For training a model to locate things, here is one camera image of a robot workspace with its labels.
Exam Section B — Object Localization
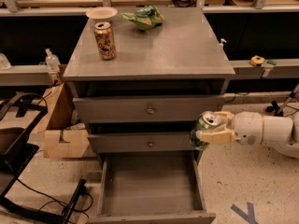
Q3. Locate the gold patterned soda can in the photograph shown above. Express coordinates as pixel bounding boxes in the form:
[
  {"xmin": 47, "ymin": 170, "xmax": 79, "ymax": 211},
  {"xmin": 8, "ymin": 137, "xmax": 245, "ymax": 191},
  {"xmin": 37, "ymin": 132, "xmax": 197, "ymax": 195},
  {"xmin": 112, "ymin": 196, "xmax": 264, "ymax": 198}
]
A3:
[{"xmin": 94, "ymin": 21, "xmax": 116, "ymax": 60}]

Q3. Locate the green chip bag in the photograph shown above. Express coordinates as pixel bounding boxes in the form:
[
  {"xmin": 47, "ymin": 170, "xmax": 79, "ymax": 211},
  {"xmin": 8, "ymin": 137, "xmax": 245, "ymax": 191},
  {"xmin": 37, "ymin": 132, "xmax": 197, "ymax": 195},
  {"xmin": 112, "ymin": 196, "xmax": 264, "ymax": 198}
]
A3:
[{"xmin": 121, "ymin": 6, "xmax": 164, "ymax": 31}]

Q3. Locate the small white pump bottle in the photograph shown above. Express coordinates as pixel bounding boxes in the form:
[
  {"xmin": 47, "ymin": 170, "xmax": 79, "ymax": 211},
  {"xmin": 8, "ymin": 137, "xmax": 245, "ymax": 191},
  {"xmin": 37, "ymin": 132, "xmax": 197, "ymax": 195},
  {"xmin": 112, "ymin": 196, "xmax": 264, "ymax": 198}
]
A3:
[{"xmin": 220, "ymin": 38, "xmax": 227, "ymax": 48}]

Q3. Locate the green marker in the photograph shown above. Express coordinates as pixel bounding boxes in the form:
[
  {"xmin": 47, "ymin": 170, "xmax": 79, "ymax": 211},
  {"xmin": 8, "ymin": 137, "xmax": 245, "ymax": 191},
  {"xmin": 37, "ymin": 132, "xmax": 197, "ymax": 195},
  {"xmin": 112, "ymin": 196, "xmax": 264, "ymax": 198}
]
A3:
[{"xmin": 267, "ymin": 60, "xmax": 277, "ymax": 65}]

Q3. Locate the grey open bottom drawer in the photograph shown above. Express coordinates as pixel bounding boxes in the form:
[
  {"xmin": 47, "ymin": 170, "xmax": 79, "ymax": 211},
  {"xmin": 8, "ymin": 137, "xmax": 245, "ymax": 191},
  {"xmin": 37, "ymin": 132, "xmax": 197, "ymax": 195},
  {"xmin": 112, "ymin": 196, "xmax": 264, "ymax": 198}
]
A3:
[{"xmin": 89, "ymin": 151, "xmax": 216, "ymax": 224}]

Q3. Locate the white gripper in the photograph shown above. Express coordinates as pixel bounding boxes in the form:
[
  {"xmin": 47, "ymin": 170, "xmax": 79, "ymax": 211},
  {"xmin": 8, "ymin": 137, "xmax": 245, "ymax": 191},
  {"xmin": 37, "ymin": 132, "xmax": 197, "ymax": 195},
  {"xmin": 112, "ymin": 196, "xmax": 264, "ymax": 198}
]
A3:
[{"xmin": 196, "ymin": 111, "xmax": 263, "ymax": 145}]

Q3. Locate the black chair frame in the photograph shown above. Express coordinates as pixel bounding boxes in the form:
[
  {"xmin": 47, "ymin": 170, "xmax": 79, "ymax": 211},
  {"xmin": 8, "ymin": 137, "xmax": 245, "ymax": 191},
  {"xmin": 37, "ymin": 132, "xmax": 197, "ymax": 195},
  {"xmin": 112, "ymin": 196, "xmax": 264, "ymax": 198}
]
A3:
[{"xmin": 0, "ymin": 92, "xmax": 86, "ymax": 224}]

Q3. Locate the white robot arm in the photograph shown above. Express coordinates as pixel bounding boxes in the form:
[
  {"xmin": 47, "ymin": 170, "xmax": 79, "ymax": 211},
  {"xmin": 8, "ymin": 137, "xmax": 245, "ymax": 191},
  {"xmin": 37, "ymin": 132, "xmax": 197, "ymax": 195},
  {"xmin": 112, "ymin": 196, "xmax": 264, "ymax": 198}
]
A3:
[{"xmin": 190, "ymin": 111, "xmax": 299, "ymax": 159}]

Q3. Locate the grey wooden drawer cabinet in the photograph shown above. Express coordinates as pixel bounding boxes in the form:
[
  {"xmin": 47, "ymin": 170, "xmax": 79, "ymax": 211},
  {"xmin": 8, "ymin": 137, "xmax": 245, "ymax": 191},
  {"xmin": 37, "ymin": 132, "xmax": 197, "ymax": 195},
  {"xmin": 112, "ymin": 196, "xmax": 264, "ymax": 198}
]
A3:
[{"xmin": 63, "ymin": 6, "xmax": 236, "ymax": 224}]

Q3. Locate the green soda can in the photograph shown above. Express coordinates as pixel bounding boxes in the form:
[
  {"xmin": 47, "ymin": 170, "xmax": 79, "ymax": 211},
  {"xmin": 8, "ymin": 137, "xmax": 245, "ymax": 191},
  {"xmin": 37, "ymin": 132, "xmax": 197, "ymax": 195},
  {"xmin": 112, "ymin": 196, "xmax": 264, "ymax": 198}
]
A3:
[{"xmin": 190, "ymin": 111, "xmax": 221, "ymax": 151}]

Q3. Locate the black tripod stand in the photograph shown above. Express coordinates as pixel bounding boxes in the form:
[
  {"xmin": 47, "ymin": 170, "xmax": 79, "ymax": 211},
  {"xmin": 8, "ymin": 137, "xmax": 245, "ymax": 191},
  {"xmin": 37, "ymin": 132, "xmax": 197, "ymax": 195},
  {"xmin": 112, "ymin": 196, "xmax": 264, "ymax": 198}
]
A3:
[{"xmin": 266, "ymin": 83, "xmax": 299, "ymax": 117}]

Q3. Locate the grey middle drawer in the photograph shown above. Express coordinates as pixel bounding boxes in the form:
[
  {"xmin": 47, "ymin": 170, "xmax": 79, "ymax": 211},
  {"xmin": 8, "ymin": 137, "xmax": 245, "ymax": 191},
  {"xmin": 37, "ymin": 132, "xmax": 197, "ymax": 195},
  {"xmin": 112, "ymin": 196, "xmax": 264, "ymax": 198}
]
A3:
[{"xmin": 88, "ymin": 133, "xmax": 196, "ymax": 153}]

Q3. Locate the grey top drawer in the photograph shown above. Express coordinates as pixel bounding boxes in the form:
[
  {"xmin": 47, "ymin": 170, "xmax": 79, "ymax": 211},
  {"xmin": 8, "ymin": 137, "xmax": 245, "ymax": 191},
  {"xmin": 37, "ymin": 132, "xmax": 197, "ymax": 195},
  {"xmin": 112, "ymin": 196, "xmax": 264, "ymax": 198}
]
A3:
[{"xmin": 73, "ymin": 95, "xmax": 224, "ymax": 123}]

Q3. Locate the cardboard box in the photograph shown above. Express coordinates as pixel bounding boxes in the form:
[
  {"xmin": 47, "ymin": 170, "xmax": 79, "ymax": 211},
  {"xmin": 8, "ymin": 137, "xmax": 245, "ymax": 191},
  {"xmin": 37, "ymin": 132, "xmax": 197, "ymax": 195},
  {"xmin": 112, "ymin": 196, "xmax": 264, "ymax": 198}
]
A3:
[{"xmin": 31, "ymin": 63, "xmax": 97, "ymax": 159}]

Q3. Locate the black floor cable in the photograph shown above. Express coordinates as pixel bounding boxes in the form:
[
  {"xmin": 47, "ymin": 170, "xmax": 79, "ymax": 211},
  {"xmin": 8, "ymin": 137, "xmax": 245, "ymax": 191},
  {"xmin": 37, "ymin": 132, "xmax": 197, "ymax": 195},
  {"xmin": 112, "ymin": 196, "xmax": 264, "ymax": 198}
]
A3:
[{"xmin": 15, "ymin": 177, "xmax": 94, "ymax": 224}]

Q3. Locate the clear plastic bottle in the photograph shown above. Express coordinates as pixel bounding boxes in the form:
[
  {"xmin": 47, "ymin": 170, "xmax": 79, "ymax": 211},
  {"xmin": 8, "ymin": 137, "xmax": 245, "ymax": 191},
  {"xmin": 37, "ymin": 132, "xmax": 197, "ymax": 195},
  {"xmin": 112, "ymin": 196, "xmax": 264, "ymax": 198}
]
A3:
[{"xmin": 45, "ymin": 49, "xmax": 61, "ymax": 72}]

